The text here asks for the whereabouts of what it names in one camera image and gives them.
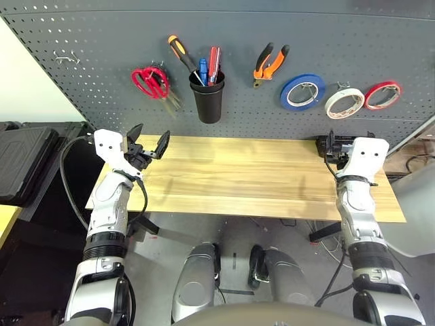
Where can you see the silver robot left leg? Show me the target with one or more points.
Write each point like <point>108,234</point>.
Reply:
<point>195,278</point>

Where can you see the white printed tape roll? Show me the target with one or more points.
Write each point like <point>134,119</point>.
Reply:
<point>330,105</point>

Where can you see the red tape roll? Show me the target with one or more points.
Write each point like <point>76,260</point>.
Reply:
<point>370,96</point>

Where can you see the silver robot leg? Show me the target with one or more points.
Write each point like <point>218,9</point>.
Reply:
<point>195,278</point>
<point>285,275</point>

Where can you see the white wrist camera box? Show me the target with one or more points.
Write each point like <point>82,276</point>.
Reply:
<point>365,156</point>
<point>108,149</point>

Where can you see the black side cabinet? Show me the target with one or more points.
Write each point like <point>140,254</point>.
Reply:
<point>78,136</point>

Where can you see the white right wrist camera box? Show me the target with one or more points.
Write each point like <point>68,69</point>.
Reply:
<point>365,156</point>

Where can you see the small black tool case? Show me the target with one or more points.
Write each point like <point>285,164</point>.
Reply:
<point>321,146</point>

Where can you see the silver peg hook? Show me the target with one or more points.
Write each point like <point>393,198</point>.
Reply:
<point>311,91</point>
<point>344,86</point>
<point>158,64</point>
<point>389,89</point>

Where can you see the silver robot right leg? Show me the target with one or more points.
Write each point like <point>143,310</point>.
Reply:
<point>285,275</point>

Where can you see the black plastic cup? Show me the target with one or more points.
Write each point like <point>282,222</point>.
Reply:
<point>207,105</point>

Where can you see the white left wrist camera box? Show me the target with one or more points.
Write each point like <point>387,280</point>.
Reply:
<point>108,149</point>

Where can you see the long black floor tape strip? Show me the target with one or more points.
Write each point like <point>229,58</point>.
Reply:
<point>238,291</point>

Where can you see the orange black screwdriver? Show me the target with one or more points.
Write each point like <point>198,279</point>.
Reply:
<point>180,51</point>

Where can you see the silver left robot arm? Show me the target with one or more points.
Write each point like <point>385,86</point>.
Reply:
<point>108,210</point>

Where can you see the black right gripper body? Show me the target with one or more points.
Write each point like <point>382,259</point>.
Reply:
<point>340,156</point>

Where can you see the light grey panel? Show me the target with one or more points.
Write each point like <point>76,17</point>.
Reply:
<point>414,210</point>

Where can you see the orange black pliers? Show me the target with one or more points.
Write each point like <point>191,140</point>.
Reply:
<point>266,71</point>

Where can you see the large black tool case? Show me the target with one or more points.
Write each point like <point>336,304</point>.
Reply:
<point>23,163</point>

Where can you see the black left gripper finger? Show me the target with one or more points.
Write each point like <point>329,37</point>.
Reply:
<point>135,134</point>
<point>163,144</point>

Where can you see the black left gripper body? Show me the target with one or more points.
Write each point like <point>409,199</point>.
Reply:
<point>137,158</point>

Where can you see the blue tape roll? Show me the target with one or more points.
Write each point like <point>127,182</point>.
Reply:
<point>285,98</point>

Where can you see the grey robot torso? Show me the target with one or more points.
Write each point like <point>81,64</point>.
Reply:
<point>272,316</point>

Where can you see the black table bracket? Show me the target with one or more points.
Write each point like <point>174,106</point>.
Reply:
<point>146,225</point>
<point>326,232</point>

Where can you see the grey metal pegboard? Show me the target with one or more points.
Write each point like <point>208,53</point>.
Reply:
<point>102,34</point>

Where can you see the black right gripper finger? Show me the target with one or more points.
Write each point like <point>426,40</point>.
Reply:
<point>331,142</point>

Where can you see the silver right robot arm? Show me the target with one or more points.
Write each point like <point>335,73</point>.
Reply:
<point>360,220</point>

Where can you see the yellow board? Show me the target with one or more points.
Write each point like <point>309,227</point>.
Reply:
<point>8,220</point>

